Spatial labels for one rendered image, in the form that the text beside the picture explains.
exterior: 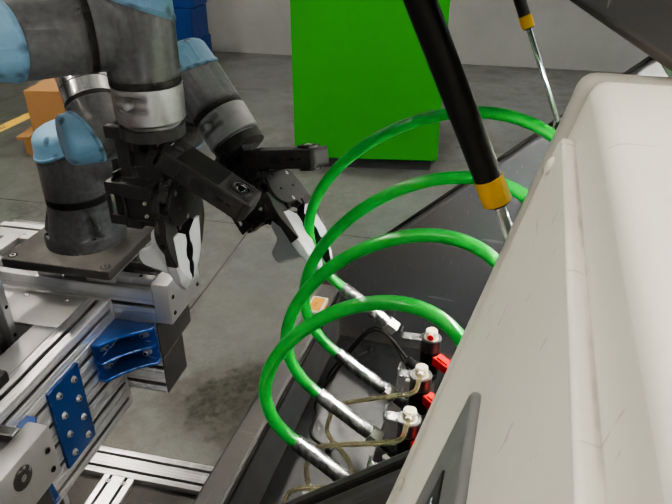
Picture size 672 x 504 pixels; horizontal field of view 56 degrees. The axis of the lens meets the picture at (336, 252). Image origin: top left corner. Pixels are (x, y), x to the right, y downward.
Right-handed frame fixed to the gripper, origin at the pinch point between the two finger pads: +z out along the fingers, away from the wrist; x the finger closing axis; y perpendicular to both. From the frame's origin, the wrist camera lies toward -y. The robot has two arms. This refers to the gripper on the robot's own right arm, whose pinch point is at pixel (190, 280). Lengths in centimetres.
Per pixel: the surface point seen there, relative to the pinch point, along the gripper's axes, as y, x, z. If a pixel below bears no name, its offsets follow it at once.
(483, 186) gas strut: -34.8, 20.9, -25.8
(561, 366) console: -38, 44, -31
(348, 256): -21.6, 4.7, -9.6
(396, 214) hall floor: 24, -268, 121
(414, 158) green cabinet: 26, -335, 112
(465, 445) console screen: -36, 40, -23
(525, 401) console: -38, 43, -29
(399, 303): -28.5, 12.6, -10.3
